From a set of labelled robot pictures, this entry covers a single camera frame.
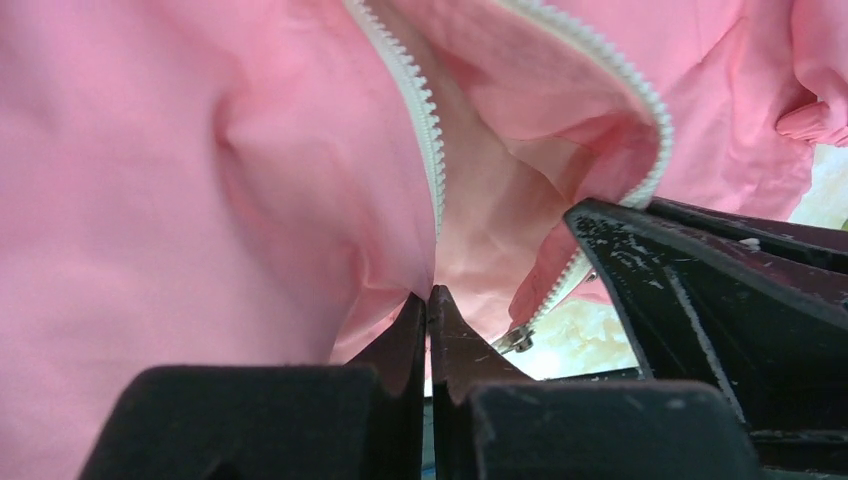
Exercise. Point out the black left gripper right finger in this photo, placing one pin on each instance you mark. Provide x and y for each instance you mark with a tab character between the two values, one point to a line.
492	421

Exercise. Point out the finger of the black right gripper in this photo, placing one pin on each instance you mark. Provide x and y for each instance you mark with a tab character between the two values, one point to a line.
818	247
770	333

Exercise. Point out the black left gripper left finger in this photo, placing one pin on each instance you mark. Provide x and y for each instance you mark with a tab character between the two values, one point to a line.
360	420

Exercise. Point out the pink zip-up jacket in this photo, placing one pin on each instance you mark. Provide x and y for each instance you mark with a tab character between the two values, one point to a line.
265	182

